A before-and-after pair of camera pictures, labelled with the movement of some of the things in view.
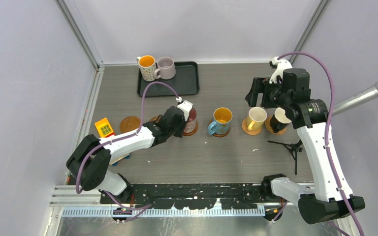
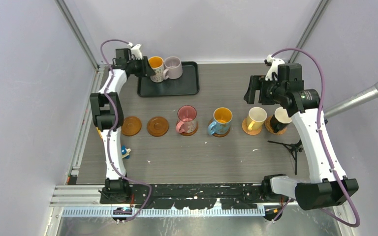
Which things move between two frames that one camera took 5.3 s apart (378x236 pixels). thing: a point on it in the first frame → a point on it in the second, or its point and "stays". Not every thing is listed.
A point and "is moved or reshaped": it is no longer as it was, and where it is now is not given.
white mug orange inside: (146, 64) is moved or reshaped
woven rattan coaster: (244, 126) stays
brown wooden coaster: (192, 132) stays
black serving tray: (186, 82) stays
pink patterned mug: (190, 125) stays
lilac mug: (166, 69) is moved or reshaped
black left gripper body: (177, 131) → (137, 67)
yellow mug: (256, 118) stays
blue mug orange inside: (222, 117) stays
